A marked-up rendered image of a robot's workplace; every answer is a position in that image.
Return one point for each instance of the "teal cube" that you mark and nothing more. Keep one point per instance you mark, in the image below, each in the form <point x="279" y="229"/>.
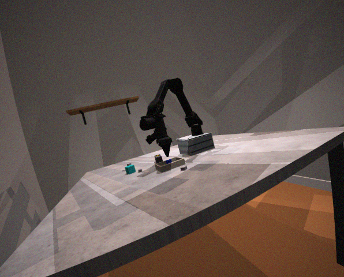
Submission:
<point x="130" y="169"/>

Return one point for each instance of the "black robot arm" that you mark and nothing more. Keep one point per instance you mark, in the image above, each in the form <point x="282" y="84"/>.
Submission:
<point x="154" y="116"/>

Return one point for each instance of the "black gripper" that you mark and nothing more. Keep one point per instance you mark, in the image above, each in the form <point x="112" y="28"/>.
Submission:
<point x="164" y="140"/>

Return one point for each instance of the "tan shallow tray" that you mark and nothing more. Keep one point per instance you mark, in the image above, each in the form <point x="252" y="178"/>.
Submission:
<point x="176" y="162"/>

